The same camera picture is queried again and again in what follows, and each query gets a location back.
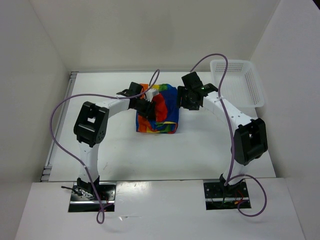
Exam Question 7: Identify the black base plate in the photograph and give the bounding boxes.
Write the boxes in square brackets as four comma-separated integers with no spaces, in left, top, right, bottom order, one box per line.
[203,181,251,210]
[68,182,116,213]

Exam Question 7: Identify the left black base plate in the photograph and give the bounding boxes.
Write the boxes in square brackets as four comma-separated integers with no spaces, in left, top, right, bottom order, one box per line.
[68,182,116,213]

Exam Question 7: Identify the purple cable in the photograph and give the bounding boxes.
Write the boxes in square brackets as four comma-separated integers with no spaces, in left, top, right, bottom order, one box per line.
[49,68,161,224]
[189,52,267,218]

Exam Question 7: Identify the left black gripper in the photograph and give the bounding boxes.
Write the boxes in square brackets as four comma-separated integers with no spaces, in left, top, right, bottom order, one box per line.
[132,97,156,122]

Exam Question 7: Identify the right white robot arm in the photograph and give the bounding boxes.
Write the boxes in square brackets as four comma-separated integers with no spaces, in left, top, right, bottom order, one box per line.
[176,71,268,197]

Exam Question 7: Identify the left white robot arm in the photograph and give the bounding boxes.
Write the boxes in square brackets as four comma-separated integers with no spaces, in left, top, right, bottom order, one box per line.
[73,82,159,200]

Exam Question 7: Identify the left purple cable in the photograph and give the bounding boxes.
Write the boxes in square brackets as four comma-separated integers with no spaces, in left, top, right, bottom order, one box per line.
[49,68,161,224]

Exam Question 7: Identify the white perforated plastic basket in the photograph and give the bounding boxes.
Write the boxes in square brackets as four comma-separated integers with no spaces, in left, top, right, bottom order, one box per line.
[210,59,265,108]

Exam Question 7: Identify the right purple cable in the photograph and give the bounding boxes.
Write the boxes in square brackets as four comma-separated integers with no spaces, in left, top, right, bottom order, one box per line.
[189,52,267,218]

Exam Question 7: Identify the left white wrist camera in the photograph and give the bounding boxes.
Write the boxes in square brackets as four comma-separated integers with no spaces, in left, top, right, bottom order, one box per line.
[144,88,159,102]

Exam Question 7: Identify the rainbow striped shorts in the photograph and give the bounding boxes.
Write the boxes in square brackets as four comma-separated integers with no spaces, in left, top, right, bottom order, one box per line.
[135,83,179,134]

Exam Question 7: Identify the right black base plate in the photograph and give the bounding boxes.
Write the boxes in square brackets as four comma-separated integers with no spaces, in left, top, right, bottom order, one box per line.
[203,181,251,210]

